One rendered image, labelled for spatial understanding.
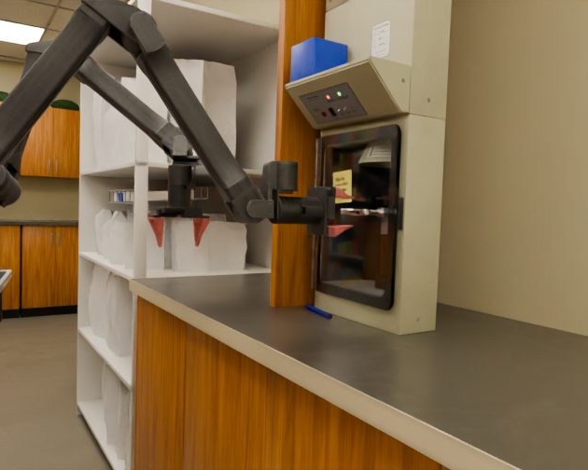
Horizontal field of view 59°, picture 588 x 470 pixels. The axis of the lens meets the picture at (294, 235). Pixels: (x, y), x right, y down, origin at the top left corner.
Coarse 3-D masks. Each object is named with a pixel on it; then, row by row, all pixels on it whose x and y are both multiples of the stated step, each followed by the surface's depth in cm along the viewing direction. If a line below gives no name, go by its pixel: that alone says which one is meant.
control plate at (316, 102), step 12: (300, 96) 127; (312, 96) 124; (324, 96) 121; (336, 96) 118; (348, 96) 115; (312, 108) 128; (324, 108) 125; (336, 108) 121; (348, 108) 118; (360, 108) 115; (324, 120) 128; (336, 120) 125
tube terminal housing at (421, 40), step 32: (352, 0) 125; (384, 0) 116; (416, 0) 108; (448, 0) 113; (352, 32) 125; (416, 32) 109; (448, 32) 114; (416, 64) 109; (416, 96) 110; (352, 128) 125; (416, 128) 111; (416, 160) 111; (416, 192) 112; (416, 224) 112; (416, 256) 113; (416, 288) 114; (384, 320) 116; (416, 320) 114
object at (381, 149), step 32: (384, 128) 113; (352, 160) 122; (384, 160) 113; (352, 192) 122; (384, 192) 113; (352, 224) 122; (384, 224) 113; (320, 256) 134; (352, 256) 122; (384, 256) 113; (320, 288) 134; (352, 288) 122; (384, 288) 112
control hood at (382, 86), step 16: (352, 64) 107; (368, 64) 104; (384, 64) 105; (400, 64) 107; (304, 80) 122; (320, 80) 118; (336, 80) 114; (352, 80) 110; (368, 80) 107; (384, 80) 105; (400, 80) 107; (368, 96) 111; (384, 96) 108; (400, 96) 108; (304, 112) 131; (368, 112) 115; (384, 112) 111; (400, 112) 108; (320, 128) 133
